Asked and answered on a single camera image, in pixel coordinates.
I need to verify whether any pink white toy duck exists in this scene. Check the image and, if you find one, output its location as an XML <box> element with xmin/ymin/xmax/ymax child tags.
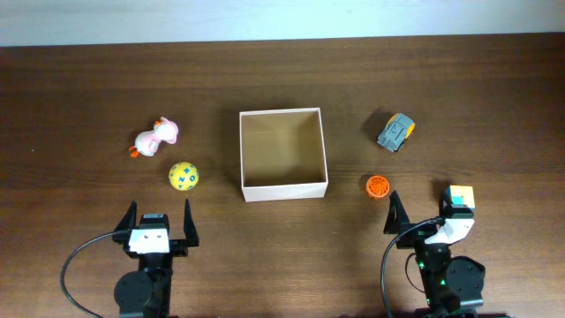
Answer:
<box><xmin>128</xmin><ymin>117</ymin><xmax>179</xmax><ymax>158</ymax></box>

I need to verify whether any left black cable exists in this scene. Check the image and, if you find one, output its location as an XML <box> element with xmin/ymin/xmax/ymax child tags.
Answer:
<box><xmin>60</xmin><ymin>231</ymin><xmax>129</xmax><ymax>318</ymax></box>

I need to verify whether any yellow letter ball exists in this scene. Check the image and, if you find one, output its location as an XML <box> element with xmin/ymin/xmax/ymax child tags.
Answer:
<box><xmin>168</xmin><ymin>162</ymin><xmax>200</xmax><ymax>191</ymax></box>

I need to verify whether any orange round toy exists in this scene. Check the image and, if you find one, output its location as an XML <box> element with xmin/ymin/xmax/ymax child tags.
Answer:
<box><xmin>365</xmin><ymin>175</ymin><xmax>390</xmax><ymax>200</ymax></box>

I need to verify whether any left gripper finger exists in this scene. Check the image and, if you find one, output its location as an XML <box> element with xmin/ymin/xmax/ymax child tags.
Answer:
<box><xmin>115</xmin><ymin>201</ymin><xmax>137</xmax><ymax>231</ymax></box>
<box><xmin>184</xmin><ymin>199</ymin><xmax>199</xmax><ymax>241</ymax></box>

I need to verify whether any black cable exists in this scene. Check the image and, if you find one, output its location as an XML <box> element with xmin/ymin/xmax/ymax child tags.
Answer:
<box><xmin>60</xmin><ymin>231</ymin><xmax>129</xmax><ymax>318</ymax></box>
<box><xmin>380</xmin><ymin>216</ymin><xmax>446</xmax><ymax>318</ymax></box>

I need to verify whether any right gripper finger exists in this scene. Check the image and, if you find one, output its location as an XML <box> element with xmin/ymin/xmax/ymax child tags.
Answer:
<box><xmin>439</xmin><ymin>192</ymin><xmax>454</xmax><ymax>217</ymax></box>
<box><xmin>383</xmin><ymin>191</ymin><xmax>411</xmax><ymax>233</ymax></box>

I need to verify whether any grey yellow toy truck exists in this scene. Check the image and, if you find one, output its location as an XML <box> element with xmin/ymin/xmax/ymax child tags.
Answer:
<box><xmin>377</xmin><ymin>113</ymin><xmax>416</xmax><ymax>152</ymax></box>

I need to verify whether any colourful puzzle cube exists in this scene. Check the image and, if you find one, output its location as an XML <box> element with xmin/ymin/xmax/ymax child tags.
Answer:
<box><xmin>446</xmin><ymin>185</ymin><xmax>475</xmax><ymax>210</ymax></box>

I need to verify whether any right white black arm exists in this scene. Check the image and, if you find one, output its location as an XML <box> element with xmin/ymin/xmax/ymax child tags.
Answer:
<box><xmin>380</xmin><ymin>189</ymin><xmax>486</xmax><ymax>317</ymax></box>

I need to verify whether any pink cardboard box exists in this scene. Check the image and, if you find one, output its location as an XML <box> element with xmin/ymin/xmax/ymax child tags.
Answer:
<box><xmin>239</xmin><ymin>108</ymin><xmax>328</xmax><ymax>202</ymax></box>

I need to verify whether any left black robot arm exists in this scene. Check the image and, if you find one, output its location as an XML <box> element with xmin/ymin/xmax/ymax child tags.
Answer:
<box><xmin>112</xmin><ymin>201</ymin><xmax>200</xmax><ymax>318</ymax></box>

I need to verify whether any right black cable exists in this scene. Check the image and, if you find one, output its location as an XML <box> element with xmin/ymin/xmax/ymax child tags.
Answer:
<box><xmin>380</xmin><ymin>216</ymin><xmax>446</xmax><ymax>318</ymax></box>

